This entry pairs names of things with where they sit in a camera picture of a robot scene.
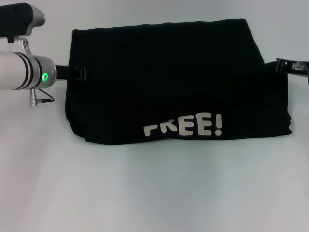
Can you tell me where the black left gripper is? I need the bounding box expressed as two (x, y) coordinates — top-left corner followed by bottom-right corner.
(54, 64), (87, 82)

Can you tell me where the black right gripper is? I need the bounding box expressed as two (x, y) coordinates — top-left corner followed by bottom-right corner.
(274, 58), (309, 79)

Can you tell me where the black shirt with white print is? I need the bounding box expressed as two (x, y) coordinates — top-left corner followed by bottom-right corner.
(64, 18), (293, 146)

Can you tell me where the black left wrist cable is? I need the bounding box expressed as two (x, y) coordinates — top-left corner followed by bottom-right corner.
(36, 88), (56, 104)

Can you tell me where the silver left cable connector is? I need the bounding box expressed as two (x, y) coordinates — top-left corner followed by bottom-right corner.
(29, 88), (40, 107)

